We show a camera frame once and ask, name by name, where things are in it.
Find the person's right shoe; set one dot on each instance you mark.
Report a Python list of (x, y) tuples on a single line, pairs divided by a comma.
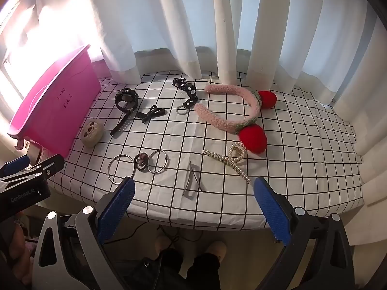
[(217, 247)]

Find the pink fuzzy red-pompom headband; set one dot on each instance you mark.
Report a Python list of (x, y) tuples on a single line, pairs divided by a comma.
[(223, 89)]

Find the pearl hair claw clip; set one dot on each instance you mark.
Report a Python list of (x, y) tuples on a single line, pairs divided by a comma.
[(236, 160)]

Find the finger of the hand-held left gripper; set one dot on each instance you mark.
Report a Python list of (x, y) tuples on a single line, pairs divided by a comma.
[(15, 163), (50, 164)]

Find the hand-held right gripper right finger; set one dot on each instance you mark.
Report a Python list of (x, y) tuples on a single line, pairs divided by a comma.
[(272, 210)]

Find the person's black trousers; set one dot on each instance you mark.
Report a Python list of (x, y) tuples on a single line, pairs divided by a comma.
[(199, 272)]

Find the beige round hair claw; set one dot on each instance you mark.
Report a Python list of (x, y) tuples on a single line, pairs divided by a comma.
[(90, 134)]

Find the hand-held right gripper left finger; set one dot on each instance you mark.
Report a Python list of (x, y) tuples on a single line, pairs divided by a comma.
[(118, 201)]

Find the white black-checked tablecloth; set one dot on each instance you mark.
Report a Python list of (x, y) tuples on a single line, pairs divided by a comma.
[(272, 157)]

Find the person's left shoe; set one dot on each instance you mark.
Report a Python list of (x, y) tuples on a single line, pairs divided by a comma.
[(161, 241)]

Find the white curtain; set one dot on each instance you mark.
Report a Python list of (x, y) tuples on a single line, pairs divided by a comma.
[(181, 21)]

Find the pink plastic basin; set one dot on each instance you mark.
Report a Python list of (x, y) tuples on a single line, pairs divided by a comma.
[(60, 102)]

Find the thin black hair clip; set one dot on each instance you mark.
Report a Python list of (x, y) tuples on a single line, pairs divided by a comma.
[(188, 184)]

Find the black wrist watch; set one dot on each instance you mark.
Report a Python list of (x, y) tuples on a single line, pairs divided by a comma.
[(127, 98)]

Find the person's shoe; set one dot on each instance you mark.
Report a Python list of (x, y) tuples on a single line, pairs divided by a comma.
[(217, 247), (161, 241)]

